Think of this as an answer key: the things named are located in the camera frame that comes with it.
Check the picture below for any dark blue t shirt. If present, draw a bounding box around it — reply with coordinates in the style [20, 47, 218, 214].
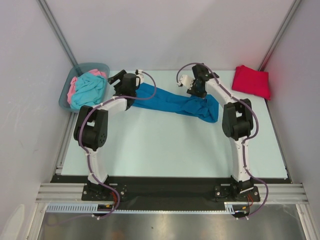
[133, 83, 219, 123]

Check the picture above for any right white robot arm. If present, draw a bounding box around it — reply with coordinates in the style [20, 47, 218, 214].
[179, 63, 259, 201]

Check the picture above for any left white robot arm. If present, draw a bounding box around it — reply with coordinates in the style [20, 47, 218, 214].
[73, 70, 144, 200]

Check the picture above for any light blue t shirt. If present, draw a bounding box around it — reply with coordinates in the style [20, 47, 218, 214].
[70, 71, 107, 111]

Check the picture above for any folded red t shirt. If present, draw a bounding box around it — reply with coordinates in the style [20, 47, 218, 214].
[231, 65, 271, 101]

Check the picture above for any pink t shirt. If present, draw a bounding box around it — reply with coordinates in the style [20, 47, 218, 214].
[66, 68, 107, 104]

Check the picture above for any black front mat strip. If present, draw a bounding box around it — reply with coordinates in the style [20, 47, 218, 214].
[49, 174, 292, 212]

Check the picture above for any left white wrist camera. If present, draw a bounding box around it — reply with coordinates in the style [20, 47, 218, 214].
[135, 69, 144, 87]

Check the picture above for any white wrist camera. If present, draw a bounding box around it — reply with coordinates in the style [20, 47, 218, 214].
[177, 74, 195, 90]
[135, 69, 144, 87]

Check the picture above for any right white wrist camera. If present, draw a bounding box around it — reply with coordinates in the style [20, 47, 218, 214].
[177, 74, 195, 90]

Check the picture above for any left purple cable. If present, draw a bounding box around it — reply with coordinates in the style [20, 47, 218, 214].
[77, 69, 158, 221]

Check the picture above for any purple cable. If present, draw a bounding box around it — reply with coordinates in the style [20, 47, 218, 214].
[77, 69, 158, 221]
[176, 62, 270, 220]

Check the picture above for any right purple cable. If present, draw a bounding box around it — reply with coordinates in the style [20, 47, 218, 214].
[176, 62, 270, 220]

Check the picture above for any left aluminium corner post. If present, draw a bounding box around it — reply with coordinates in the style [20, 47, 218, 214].
[36, 0, 78, 66]

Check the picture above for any aluminium corner post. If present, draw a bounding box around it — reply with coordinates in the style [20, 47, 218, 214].
[257, 0, 304, 71]
[36, 0, 78, 66]

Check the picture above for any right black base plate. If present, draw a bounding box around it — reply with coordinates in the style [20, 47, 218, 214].
[214, 185, 261, 203]

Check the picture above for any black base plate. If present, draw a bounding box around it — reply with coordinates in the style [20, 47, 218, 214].
[81, 181, 127, 202]
[214, 185, 261, 203]

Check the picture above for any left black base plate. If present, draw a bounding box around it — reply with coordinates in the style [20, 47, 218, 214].
[81, 181, 127, 202]

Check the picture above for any right slotted cable duct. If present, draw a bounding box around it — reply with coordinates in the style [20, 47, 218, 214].
[224, 202, 250, 214]

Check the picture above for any slotted cable duct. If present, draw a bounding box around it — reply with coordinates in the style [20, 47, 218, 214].
[46, 203, 114, 213]
[224, 202, 250, 214]

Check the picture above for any right aluminium corner post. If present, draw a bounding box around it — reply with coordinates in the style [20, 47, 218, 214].
[257, 0, 304, 71]

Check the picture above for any aluminium front rail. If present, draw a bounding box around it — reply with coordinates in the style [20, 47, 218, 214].
[36, 183, 309, 204]

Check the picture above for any left slotted cable duct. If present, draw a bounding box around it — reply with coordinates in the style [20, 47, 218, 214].
[46, 203, 114, 213]

